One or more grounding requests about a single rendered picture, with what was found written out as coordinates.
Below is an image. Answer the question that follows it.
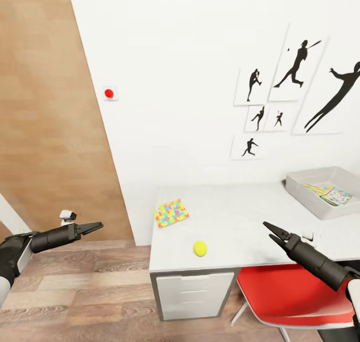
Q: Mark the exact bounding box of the jigsaw puzzle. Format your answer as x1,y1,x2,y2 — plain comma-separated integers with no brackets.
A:
153,200,190,228
304,184,328,196

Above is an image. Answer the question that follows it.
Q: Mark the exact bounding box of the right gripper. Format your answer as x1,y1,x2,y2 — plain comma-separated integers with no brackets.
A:
263,221,329,278

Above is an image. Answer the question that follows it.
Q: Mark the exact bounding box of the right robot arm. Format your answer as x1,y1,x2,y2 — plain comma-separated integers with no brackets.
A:
263,221,360,342

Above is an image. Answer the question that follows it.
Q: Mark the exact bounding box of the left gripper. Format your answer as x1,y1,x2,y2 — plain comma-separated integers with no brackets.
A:
47,222,104,249

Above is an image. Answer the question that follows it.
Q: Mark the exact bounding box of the board game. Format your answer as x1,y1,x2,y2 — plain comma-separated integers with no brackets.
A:
319,185,353,207

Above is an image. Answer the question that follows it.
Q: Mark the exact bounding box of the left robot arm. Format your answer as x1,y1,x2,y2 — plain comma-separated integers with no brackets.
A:
0,210,104,311

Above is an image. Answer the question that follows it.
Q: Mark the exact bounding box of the tennis ball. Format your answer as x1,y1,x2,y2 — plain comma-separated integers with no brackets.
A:
193,240,208,257

